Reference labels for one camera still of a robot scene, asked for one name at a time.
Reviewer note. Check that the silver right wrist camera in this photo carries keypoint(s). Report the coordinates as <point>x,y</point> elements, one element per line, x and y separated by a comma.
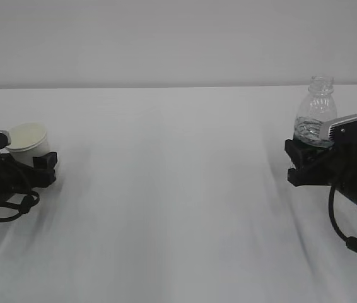
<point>339,131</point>

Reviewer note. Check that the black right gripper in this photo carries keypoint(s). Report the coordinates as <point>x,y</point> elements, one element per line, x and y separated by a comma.
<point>309,167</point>

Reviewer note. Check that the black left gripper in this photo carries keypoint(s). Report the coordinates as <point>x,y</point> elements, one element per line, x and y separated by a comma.
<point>17,181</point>

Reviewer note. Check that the white paper cup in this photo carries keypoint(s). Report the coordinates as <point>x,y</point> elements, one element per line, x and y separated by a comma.
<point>28,141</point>

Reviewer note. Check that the clear water bottle green label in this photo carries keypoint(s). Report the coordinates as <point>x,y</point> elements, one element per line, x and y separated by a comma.
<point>317,107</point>

